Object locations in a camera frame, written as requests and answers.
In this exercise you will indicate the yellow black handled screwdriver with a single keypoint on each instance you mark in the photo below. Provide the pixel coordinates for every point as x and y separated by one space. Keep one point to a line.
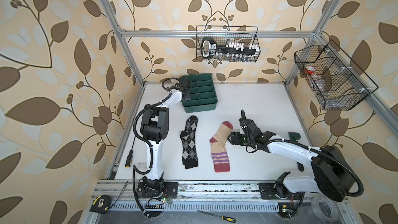
222 217

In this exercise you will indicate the black wire basket right wall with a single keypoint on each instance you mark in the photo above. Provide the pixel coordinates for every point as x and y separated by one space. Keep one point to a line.
340 83

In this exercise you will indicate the black wire basket wall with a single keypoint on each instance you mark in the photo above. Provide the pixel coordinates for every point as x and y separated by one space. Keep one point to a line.
242 34
340 83

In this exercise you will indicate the green plastic divided tray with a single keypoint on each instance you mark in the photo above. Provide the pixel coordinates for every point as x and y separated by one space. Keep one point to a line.
203 96

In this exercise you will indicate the clear tape roll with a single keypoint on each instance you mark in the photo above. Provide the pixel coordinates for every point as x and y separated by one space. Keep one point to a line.
325 209

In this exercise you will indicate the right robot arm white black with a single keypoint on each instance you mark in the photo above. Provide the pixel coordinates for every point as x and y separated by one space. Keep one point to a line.
324 170

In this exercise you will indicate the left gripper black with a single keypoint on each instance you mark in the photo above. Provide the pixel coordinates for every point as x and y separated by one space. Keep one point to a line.
183 85

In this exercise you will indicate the beige sock maroon purple stripes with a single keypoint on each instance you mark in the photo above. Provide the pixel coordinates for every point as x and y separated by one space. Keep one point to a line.
218 148

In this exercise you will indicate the green pipe wrench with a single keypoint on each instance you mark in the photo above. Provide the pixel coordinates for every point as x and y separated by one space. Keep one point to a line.
295 137

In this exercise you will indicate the black wire basket back wall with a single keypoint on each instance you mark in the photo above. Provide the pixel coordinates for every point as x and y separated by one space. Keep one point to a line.
242 34

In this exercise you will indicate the black yellow tape measure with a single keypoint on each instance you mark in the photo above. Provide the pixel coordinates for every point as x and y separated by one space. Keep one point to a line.
102 204

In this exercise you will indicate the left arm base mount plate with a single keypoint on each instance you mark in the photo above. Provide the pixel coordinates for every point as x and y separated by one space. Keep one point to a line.
157 189

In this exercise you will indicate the aluminium front rail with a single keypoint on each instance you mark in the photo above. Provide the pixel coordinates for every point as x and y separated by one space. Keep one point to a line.
200 195

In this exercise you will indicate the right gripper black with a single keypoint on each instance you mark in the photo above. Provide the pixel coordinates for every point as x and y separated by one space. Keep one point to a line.
235 138

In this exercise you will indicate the black socket set rail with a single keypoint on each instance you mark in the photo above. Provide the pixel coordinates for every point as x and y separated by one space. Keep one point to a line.
210 48

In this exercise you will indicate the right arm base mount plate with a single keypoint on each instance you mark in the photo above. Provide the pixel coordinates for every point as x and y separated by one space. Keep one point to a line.
269 191

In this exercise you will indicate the red lidded container in basket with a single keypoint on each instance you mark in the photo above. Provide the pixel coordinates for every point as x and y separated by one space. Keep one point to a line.
309 70

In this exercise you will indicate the black grey argyle sock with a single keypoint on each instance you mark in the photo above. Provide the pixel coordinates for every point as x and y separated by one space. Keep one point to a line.
189 151

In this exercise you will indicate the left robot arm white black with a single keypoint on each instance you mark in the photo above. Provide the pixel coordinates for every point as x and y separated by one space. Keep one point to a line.
151 126

